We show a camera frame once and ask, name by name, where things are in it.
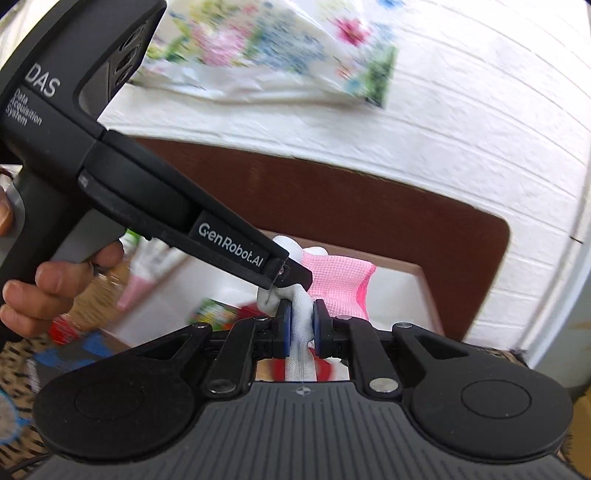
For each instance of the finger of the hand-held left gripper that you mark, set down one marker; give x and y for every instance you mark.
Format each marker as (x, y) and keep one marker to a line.
(231, 244)

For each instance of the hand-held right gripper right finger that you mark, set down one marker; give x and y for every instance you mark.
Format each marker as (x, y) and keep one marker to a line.
(318, 325)

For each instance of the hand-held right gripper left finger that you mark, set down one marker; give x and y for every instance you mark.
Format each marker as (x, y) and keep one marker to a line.
(285, 325)

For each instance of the pink and white work glove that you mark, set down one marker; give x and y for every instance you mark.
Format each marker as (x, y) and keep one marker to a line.
(341, 281)

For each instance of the brown cardboard box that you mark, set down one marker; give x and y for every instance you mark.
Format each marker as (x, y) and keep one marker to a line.
(406, 295)

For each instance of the person's left hand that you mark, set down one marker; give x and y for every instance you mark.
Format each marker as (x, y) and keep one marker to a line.
(41, 295)

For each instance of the colourful small packet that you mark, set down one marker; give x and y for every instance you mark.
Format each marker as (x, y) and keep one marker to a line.
(214, 314)

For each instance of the pink tube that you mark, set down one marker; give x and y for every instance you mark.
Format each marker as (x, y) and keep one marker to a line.
(138, 281)

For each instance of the dark brown wooden headboard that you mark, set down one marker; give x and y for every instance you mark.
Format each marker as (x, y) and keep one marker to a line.
(415, 221)

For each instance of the black case with blue hearts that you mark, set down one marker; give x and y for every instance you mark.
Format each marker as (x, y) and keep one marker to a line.
(69, 357)

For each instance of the floral plastic bag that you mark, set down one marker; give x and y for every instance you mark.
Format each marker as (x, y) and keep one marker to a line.
(277, 41)

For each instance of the letter-print tan cloth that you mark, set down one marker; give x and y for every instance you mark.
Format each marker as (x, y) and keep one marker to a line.
(18, 364)

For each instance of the clear lid with blue rim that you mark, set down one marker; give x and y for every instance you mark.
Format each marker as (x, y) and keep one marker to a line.
(11, 415)

